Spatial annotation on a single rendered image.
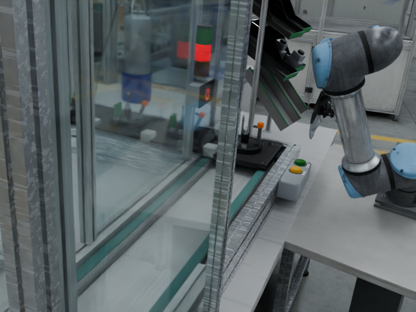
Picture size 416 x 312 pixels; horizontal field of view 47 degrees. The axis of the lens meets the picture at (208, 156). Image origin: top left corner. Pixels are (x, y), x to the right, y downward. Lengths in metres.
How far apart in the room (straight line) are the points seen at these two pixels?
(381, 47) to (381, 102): 4.54
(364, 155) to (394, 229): 0.29
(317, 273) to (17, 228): 2.53
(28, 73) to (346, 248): 1.24
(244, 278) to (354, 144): 0.51
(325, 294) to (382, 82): 3.50
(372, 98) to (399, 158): 4.29
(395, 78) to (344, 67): 4.49
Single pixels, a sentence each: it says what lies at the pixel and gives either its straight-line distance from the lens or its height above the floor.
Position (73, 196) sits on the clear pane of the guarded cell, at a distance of 0.46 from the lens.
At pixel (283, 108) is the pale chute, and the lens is 2.05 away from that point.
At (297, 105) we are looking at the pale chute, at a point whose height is 1.02.
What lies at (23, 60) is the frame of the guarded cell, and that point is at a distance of 0.35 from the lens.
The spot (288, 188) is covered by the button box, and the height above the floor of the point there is 0.94.
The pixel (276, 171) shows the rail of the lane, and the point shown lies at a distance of 1.66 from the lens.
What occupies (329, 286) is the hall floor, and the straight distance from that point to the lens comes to 2.79.
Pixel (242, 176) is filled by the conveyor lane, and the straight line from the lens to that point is 1.68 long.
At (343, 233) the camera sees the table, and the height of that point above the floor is 0.86.
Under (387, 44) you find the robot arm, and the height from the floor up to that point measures 1.44.
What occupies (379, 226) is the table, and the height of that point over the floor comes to 0.86.
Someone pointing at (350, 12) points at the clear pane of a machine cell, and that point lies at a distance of 5.63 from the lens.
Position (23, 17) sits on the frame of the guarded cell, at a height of 1.58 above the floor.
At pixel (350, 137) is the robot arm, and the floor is 1.16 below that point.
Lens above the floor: 1.63
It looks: 23 degrees down
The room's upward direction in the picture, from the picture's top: 5 degrees clockwise
